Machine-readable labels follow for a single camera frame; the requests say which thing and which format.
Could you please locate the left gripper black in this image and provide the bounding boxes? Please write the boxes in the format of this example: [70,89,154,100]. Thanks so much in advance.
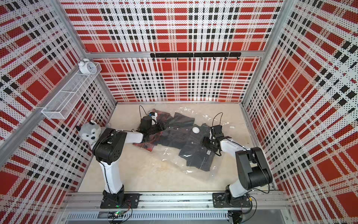
[147,120,169,135]

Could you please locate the red black plaid shirt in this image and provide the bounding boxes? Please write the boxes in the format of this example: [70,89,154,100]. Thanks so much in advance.
[133,109,172,152]

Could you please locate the grey pinstripe garment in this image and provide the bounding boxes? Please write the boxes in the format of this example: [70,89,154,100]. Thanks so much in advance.
[179,123,216,172]

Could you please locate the clear vacuum bag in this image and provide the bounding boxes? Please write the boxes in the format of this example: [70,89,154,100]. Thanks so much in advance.
[136,107,229,181]

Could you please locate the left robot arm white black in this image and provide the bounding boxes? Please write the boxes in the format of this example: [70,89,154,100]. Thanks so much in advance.
[92,115,165,205]

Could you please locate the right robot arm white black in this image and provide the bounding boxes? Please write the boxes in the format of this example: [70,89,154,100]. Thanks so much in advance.
[203,125,273,204]

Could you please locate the husky plush toy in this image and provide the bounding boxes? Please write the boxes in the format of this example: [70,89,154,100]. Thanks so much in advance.
[75,120,111,149]

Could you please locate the white alarm clock on shelf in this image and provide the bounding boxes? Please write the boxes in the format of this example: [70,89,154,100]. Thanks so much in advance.
[78,58,97,75]

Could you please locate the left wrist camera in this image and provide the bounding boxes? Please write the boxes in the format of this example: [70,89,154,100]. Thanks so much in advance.
[148,112,158,125]

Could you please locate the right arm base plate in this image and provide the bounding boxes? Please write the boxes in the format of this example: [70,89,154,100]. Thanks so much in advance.
[212,191,251,209]

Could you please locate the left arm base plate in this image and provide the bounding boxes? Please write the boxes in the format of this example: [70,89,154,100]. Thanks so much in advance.
[100,193,141,209]

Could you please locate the black hook rail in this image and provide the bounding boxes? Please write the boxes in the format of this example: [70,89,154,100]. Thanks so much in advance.
[150,52,241,59]

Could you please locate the white wire shelf basket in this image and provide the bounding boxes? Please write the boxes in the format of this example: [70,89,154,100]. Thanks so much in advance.
[42,62,102,120]

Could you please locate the aluminium mounting rail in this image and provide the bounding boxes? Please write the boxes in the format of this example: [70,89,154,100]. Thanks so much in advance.
[60,191,291,211]

